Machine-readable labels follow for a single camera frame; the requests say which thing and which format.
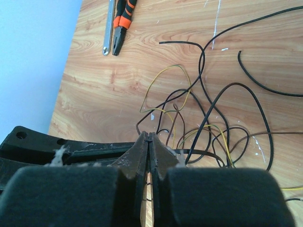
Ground black zip tie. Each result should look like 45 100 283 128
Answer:
160 141 225 166

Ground yellow green wire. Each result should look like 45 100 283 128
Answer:
140 64 303 191

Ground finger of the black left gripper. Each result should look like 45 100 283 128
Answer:
0 126 134 189

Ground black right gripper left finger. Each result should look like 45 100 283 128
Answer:
0 132 148 227

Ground silver adjustable wrench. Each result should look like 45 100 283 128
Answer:
102 0 116 56

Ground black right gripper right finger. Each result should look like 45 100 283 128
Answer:
149 133 295 227

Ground orange black pliers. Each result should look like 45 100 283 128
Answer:
112 0 137 56

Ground long black wire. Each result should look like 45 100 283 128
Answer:
156 6 303 166
237 50 303 97

